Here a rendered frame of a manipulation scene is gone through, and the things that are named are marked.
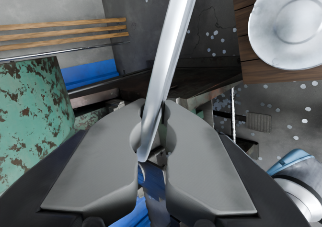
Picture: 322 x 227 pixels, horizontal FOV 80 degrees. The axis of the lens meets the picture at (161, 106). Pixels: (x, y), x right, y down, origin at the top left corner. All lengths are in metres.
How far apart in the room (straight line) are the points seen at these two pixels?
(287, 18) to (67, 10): 1.72
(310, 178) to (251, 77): 0.43
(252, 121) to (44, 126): 0.96
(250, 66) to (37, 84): 0.70
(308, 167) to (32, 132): 0.59
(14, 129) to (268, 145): 1.25
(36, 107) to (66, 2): 1.69
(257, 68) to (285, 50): 0.12
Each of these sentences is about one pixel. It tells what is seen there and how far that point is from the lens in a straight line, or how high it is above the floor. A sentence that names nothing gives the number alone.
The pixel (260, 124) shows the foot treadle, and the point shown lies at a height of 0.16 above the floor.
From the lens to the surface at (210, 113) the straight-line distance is 1.04.
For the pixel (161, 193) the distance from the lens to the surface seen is 0.75.
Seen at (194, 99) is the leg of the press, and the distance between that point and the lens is 0.71.
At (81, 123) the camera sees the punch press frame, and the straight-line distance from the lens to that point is 0.98.
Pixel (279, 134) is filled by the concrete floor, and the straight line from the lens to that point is 1.30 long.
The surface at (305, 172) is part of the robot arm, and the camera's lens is 0.57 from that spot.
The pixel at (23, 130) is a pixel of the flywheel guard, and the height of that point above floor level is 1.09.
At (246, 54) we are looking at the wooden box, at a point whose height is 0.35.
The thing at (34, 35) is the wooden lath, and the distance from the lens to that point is 1.68.
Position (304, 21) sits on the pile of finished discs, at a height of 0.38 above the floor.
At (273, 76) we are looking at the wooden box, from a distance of 0.82.
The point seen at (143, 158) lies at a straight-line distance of 0.16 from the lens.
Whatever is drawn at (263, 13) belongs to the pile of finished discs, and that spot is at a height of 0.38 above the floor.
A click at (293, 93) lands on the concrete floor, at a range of 1.19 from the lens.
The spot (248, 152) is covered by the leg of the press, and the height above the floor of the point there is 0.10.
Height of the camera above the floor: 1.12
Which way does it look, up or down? 39 degrees down
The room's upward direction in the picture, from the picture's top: 115 degrees counter-clockwise
